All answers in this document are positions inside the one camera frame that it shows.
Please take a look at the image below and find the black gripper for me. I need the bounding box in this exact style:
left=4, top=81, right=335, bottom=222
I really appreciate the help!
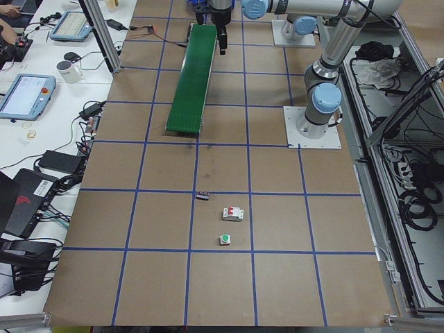
left=194, top=0, right=232, bottom=56

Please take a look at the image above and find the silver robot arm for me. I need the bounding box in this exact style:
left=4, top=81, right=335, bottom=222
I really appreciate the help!
left=296, top=18, right=365, bottom=139
left=191, top=1, right=402, bottom=55

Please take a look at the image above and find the green conveyor belt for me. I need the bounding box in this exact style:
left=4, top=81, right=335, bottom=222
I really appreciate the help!
left=166, top=24, right=216, bottom=135

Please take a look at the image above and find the blue teach pendant far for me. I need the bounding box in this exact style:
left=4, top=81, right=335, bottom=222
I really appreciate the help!
left=49, top=11, right=92, bottom=42

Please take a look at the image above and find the blue teach pendant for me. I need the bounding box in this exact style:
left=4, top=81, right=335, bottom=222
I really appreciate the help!
left=1, top=74, right=56, bottom=121
left=49, top=11, right=92, bottom=42

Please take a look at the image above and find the white mug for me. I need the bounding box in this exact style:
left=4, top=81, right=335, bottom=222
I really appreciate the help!
left=56, top=60, right=83, bottom=83

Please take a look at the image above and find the small black terminal block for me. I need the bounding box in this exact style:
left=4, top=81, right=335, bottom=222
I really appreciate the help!
left=196, top=191, right=210, bottom=200

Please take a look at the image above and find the white red circuit breaker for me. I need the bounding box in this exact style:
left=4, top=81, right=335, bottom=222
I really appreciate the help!
left=222, top=206, right=244, bottom=221

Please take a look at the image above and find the blue teach pendant near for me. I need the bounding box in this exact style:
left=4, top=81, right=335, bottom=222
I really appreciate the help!
left=1, top=74, right=56, bottom=121

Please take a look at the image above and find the black power brick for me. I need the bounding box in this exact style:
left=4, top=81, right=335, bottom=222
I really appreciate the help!
left=38, top=150, right=85, bottom=174

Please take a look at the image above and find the green push button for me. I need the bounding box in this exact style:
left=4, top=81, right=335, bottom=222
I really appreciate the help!
left=219, top=234, right=231, bottom=246

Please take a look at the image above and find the black laptop red logo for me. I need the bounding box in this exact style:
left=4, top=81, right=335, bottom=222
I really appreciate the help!
left=5, top=168, right=59, bottom=239

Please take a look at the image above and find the red black conveyor cable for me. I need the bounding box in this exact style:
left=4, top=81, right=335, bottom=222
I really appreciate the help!
left=128, top=24, right=188, bottom=48

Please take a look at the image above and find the aluminium frame post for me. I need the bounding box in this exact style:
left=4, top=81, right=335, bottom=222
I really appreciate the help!
left=79, top=0, right=121, bottom=75

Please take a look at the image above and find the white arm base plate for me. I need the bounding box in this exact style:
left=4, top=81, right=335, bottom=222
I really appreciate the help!
left=283, top=106, right=341, bottom=149

